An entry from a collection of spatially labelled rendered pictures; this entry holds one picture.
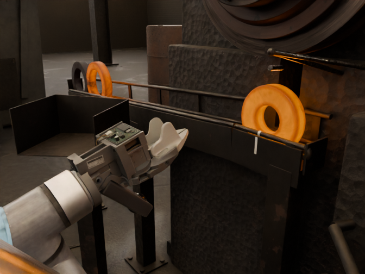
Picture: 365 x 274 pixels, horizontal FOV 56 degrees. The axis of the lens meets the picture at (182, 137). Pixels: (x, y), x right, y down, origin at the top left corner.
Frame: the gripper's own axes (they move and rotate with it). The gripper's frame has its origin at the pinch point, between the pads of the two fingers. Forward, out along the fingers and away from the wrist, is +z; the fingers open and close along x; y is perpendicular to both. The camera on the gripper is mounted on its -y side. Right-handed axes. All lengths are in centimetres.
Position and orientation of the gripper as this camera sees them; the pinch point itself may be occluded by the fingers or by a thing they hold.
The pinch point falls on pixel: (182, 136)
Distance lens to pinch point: 63.2
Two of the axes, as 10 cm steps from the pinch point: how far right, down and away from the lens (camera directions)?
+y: -2.4, -8.4, -4.9
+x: -6.2, -2.6, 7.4
